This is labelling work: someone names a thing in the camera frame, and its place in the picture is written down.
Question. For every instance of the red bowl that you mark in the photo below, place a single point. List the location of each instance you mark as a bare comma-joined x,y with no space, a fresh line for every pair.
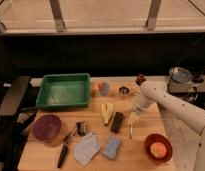
152,138

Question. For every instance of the orange fruit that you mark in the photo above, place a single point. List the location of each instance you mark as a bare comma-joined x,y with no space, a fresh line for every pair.
158,150

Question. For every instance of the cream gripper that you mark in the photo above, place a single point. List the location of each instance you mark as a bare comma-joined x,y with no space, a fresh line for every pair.
133,117

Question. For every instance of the blue sponge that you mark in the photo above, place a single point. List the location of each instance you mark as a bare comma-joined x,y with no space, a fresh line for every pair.
111,147

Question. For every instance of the light blue cloth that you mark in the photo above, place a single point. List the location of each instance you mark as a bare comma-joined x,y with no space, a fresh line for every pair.
86,148

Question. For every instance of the dark red round object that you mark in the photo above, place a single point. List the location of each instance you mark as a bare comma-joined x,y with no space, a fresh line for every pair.
140,79

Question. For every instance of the blue cup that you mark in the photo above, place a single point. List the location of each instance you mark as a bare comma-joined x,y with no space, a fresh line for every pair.
103,88

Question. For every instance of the green plastic tray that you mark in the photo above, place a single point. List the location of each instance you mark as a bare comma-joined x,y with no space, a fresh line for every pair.
63,91

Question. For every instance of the silver fork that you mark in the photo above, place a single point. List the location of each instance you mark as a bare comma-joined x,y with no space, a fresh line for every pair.
130,131

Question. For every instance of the black rectangular block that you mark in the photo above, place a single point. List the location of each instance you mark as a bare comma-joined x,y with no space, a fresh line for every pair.
117,121

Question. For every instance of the black chair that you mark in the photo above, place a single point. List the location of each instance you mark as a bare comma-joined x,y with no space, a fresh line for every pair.
10,129

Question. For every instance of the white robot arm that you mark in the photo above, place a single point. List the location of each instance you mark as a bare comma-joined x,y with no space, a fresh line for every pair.
193,116

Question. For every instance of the black handled knife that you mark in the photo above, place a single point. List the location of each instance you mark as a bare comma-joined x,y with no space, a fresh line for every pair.
64,150

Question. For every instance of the small silver metal cup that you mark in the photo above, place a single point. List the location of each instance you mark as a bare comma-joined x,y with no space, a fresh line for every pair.
123,92

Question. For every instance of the yellow banana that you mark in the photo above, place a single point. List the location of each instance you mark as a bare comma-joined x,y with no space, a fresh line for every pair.
107,112

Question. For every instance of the metal pot on stand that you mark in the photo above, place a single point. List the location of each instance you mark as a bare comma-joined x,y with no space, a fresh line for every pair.
181,81

